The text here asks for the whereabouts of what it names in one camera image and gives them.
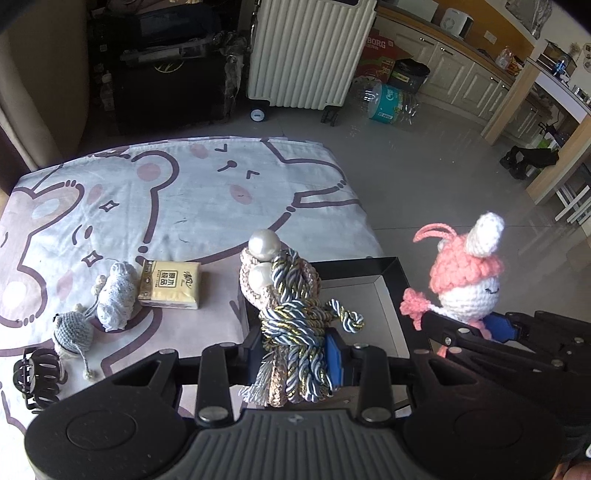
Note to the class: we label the white crochet toy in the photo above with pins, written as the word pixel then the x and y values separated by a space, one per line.
pixel 115 295

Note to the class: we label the black trash bin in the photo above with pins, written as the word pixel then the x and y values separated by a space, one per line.
pixel 408 74

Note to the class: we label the large clear water bottle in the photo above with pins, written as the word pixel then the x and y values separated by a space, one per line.
pixel 388 104

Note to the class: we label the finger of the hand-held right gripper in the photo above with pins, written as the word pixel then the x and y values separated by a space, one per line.
pixel 503 325
pixel 455 334

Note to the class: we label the beige sofa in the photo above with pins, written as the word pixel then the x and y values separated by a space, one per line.
pixel 41 92

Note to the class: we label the white countertop appliance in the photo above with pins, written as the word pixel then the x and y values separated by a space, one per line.
pixel 457 21

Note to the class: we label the black footwear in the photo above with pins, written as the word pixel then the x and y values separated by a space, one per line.
pixel 528 159

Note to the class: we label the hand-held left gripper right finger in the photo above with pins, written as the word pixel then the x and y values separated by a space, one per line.
pixel 334 364

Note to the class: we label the dark hair claw clip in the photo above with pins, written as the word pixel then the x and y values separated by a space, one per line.
pixel 34 383

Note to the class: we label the black shallow box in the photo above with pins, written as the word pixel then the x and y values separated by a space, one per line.
pixel 364 314

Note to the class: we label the wooden shelf unit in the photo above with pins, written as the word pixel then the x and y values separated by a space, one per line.
pixel 512 97

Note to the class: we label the grey crochet mouse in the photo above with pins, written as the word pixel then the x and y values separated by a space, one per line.
pixel 69 330

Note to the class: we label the yellow tissue pack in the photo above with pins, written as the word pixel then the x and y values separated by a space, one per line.
pixel 171 284

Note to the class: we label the pink white crochet bunny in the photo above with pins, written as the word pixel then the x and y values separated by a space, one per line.
pixel 466 286

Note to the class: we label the printed bear blanket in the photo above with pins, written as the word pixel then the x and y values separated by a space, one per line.
pixel 184 194

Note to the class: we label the black suitcase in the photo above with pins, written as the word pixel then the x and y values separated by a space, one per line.
pixel 171 92

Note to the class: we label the black bag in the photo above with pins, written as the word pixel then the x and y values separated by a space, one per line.
pixel 161 32

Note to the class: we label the red cardboard box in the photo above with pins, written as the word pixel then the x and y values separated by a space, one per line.
pixel 378 60

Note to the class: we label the white ribbed suitcase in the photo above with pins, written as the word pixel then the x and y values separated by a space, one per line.
pixel 304 55

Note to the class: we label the cream kitchen cabinets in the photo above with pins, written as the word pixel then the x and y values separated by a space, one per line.
pixel 461 74

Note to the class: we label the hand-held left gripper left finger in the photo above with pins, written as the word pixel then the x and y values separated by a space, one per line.
pixel 252 357

